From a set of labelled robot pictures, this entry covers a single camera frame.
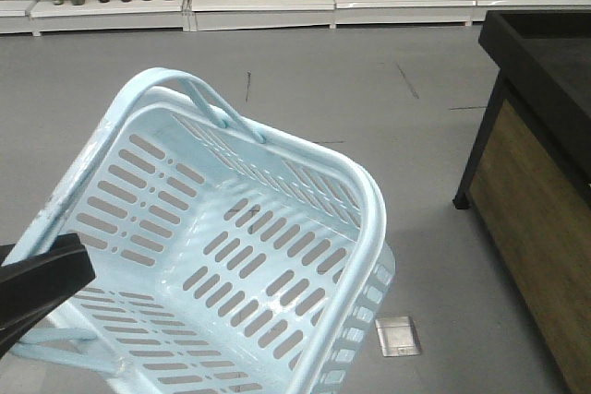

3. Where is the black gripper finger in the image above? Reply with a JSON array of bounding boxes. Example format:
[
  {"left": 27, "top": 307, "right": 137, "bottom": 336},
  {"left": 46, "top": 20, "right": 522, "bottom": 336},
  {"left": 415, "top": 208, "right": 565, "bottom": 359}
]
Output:
[{"left": 1, "top": 233, "right": 95, "bottom": 354}]

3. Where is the light blue plastic basket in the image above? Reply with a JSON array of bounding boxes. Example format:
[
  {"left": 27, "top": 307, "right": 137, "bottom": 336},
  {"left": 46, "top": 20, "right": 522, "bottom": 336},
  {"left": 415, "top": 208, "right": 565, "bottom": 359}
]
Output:
[{"left": 8, "top": 67, "right": 395, "bottom": 393}]

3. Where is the metal floor socket plate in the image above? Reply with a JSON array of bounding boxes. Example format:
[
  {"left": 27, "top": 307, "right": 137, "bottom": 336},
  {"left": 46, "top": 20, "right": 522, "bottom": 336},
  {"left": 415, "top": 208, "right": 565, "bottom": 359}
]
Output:
[{"left": 375, "top": 316, "right": 421, "bottom": 358}]

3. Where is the black wooden fruit display stand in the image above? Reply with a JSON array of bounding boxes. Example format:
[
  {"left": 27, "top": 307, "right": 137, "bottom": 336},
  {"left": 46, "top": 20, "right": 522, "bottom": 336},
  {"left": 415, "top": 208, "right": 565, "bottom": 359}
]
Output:
[{"left": 453, "top": 9, "right": 590, "bottom": 393}]

